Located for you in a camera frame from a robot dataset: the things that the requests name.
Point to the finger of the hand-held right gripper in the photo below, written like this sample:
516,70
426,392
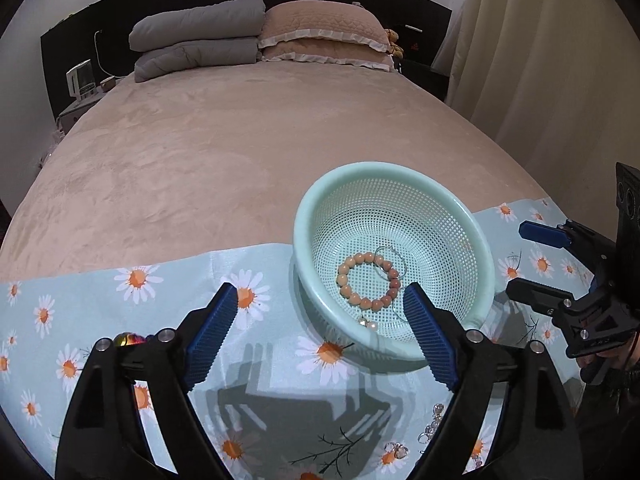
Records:
542,234
537,292

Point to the black nightstand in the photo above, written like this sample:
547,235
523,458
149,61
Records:
425,77

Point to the white nightstand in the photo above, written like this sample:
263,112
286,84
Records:
72,110

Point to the pearl earrings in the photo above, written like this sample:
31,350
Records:
370,324

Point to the mint green plastic basket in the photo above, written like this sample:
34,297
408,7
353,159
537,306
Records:
430,220

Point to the iridescent bead ornament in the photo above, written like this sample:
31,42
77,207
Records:
127,339

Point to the cream curtain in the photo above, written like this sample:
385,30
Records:
550,60

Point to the yellow plush toy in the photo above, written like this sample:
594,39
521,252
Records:
395,42

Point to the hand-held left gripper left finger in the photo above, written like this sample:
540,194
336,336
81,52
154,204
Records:
212,340

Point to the grey folded pillow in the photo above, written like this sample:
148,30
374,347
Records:
200,20
195,55

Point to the person's dark clothing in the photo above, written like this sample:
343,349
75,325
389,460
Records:
607,425

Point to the pink frilled pillow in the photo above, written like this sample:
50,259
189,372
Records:
345,59
325,22

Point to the beige bed blanket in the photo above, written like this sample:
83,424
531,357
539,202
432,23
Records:
225,150

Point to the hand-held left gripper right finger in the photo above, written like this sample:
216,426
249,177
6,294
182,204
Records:
431,342

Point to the daisy print blue cloth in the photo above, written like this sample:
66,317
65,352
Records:
280,410

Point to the butterfly brooch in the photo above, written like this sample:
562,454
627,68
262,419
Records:
397,451

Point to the white bedside appliance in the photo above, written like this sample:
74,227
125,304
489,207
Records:
80,79

